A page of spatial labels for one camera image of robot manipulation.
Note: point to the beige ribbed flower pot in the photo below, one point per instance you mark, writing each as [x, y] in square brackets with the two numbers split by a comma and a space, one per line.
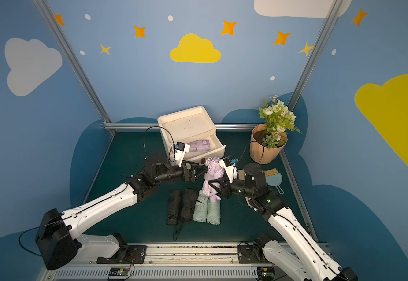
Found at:
[261, 154]

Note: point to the purple umbrella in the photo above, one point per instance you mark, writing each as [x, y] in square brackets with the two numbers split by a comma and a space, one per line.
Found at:
[199, 146]
[214, 172]

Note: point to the right aluminium frame post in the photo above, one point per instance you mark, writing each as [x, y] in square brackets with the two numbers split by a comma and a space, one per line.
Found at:
[321, 40]

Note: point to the aluminium frame post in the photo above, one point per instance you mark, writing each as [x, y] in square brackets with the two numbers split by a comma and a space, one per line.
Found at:
[321, 40]
[48, 16]

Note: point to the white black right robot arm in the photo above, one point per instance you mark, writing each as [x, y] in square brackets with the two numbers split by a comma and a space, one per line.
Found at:
[308, 261]

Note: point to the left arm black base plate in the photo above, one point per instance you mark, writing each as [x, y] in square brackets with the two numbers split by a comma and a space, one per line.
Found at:
[126, 254]

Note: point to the left green circuit board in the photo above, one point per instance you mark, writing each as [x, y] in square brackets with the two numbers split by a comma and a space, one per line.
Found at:
[119, 273]

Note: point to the left aluminium frame post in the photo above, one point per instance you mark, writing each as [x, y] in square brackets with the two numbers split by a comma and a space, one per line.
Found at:
[48, 16]

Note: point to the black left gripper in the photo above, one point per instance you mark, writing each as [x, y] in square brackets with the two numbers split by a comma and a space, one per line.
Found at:
[188, 172]

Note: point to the black folded umbrella right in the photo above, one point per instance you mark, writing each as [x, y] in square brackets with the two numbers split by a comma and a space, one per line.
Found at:
[189, 199]

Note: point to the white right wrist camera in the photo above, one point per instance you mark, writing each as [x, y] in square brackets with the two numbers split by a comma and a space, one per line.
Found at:
[229, 166]

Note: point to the white green artificial flowers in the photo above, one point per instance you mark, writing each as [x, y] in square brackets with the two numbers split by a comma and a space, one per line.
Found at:
[278, 120]

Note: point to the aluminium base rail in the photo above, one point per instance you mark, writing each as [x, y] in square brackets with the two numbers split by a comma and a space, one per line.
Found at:
[171, 262]

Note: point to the black folded umbrella left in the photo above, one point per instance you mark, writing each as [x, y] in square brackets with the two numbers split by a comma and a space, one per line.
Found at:
[174, 207]

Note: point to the green circuit board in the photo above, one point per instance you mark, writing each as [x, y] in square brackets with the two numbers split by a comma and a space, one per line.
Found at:
[119, 273]
[265, 274]

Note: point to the black folded umbrella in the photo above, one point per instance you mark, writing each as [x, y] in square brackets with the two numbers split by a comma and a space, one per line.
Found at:
[189, 199]
[174, 207]

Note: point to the white drawer cabinet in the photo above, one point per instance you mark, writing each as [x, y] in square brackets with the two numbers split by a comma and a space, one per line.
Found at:
[193, 116]

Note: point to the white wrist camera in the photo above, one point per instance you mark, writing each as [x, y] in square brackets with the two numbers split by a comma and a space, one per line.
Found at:
[180, 149]
[229, 166]

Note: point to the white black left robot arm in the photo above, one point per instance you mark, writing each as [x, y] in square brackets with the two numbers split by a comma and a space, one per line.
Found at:
[58, 235]

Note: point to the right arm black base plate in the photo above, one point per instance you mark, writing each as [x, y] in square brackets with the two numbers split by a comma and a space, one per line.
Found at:
[249, 253]

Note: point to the mint folded umbrella right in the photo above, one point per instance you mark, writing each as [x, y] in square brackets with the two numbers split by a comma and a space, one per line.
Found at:
[214, 213]

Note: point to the right green circuit board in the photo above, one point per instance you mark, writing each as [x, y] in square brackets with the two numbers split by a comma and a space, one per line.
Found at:
[265, 274]

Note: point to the horizontal aluminium frame rail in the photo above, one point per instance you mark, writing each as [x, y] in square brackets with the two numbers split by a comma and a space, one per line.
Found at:
[134, 126]

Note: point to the mint folded umbrella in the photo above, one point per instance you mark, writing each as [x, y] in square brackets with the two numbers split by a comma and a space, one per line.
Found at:
[200, 213]
[214, 213]

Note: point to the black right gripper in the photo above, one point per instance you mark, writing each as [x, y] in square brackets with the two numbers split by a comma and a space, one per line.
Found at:
[225, 188]

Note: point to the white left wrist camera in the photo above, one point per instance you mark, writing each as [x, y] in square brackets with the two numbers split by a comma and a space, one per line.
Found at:
[180, 149]

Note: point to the mint folded umbrella left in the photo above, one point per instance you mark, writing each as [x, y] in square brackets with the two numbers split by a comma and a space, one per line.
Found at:
[200, 213]

